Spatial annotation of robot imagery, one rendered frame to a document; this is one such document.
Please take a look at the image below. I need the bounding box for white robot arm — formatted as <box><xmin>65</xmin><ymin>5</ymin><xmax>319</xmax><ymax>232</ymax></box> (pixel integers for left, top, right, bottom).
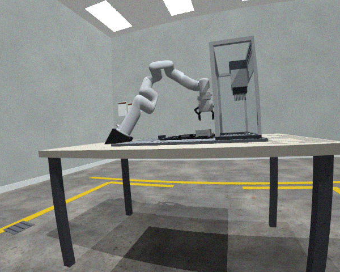
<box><xmin>116</xmin><ymin>61</ymin><xmax>212</xmax><ymax>137</ymax></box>

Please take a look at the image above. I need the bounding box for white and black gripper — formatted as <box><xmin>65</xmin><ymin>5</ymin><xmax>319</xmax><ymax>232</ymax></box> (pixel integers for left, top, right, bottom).
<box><xmin>194</xmin><ymin>98</ymin><xmax>214</xmax><ymax>120</ymax></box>

